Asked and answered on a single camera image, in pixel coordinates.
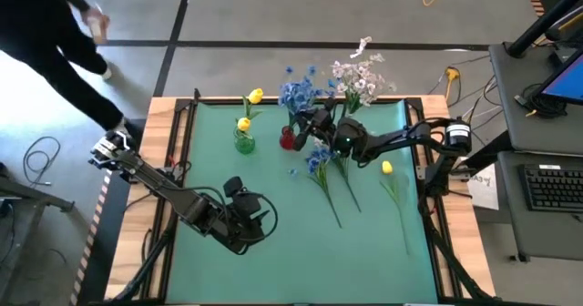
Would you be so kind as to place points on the small loose blue petal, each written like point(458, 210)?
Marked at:
point(292, 171)

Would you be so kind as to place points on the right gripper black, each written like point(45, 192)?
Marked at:
point(323, 124)

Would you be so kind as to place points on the computer monitor blue screen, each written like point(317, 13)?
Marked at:
point(567, 83)

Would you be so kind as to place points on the black computer keyboard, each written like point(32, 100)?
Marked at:
point(551, 187)

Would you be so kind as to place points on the black base plate striped edge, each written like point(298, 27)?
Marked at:
point(98, 251)

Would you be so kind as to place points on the black equipment stand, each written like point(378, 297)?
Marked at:
point(27, 196)

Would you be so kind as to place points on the white paper sheet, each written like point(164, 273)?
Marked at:
point(485, 192)

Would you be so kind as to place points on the grey keyboard desk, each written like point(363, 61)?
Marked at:
point(537, 233)

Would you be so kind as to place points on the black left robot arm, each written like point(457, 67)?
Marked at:
point(168, 192)

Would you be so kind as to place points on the yellow artificial tulip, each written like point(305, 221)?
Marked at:
point(256, 95)
point(243, 124)
point(387, 167)

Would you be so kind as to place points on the black aluminium rig frame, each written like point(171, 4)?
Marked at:
point(418, 115)

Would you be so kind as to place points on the green table mat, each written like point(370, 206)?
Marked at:
point(282, 260)

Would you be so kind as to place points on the black round pole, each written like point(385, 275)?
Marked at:
point(542, 23)

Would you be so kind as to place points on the person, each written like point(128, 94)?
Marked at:
point(45, 46)

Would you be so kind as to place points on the red glass vase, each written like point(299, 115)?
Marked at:
point(286, 141)

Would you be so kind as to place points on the grey monitor desk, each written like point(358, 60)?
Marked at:
point(546, 128)

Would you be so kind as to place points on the person's hand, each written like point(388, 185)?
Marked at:
point(93, 19)

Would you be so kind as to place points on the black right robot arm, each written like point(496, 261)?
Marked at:
point(401, 137)

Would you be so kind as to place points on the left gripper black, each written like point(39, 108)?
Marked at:
point(248, 206)

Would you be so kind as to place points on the green glass vase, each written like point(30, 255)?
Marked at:
point(244, 144)

